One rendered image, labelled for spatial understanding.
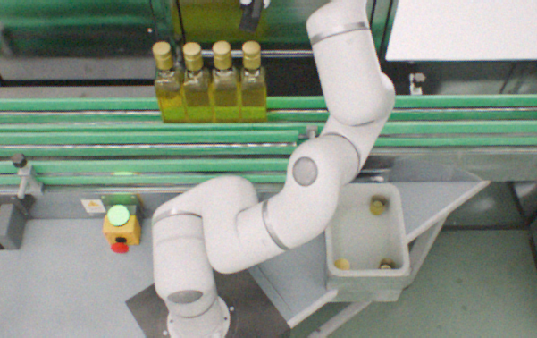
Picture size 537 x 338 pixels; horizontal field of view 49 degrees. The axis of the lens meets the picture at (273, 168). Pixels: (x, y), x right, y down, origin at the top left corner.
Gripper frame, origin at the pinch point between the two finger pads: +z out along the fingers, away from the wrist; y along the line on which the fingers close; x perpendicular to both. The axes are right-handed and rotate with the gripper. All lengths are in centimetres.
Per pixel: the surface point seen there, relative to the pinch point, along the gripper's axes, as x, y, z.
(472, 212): 97, -16, 83
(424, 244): 71, 5, 71
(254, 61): 3.4, 1.6, 10.6
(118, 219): -18, 21, 46
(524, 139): 68, 3, 17
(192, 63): -8.1, 2.1, 14.0
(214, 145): 0.2, 6.2, 34.3
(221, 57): -3.0, 1.7, 11.1
